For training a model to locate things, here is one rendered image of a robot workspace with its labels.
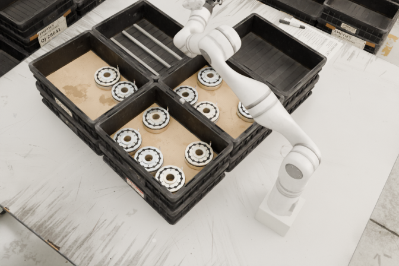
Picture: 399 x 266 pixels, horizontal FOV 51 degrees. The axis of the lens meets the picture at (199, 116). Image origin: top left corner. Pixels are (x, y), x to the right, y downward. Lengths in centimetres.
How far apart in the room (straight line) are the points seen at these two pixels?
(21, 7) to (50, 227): 151
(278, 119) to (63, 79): 94
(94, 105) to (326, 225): 98
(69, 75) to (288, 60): 94
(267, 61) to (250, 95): 70
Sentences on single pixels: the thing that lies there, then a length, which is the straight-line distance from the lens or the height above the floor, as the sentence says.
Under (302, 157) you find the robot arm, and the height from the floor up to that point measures 113.
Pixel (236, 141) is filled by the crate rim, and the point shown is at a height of 93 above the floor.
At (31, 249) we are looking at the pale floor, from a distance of 237.
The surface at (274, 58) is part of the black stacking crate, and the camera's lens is 191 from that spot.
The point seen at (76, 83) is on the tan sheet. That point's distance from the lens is 178.
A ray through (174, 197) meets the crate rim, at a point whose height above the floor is 93.
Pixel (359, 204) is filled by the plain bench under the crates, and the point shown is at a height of 70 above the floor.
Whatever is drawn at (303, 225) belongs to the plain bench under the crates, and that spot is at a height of 70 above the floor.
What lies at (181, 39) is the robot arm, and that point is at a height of 113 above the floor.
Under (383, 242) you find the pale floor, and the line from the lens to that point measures 256.
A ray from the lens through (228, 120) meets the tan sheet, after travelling 164.
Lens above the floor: 214
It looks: 53 degrees down
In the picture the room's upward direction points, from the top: 6 degrees clockwise
